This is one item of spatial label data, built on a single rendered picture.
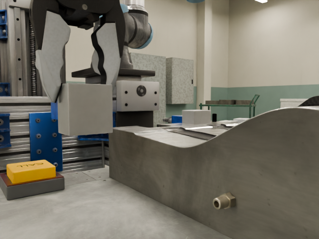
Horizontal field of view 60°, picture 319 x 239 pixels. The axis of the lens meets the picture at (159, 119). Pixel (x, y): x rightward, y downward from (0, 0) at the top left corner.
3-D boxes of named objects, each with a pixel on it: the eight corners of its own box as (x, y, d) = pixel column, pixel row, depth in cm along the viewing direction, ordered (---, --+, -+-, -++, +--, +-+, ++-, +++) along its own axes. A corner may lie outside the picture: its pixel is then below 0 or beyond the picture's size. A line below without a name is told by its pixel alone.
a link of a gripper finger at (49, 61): (43, 102, 34) (60, 30, 34) (59, 103, 29) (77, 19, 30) (16, 96, 32) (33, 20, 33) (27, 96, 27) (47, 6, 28)
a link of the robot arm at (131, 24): (87, 41, 95) (86, 1, 94) (111, 48, 107) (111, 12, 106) (115, 38, 90) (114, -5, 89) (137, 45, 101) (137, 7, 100)
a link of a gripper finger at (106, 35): (108, 96, 39) (93, 29, 37) (130, 96, 34) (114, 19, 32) (88, 102, 37) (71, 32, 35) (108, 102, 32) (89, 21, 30)
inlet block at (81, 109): (37, 126, 39) (35, 87, 38) (72, 124, 42) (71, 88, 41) (69, 136, 28) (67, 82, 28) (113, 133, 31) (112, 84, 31)
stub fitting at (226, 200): (224, 205, 28) (211, 209, 27) (224, 189, 28) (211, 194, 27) (235, 209, 27) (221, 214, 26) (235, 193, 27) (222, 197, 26)
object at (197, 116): (155, 131, 66) (155, 108, 66) (171, 130, 69) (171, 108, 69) (193, 137, 56) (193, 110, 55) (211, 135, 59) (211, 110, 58)
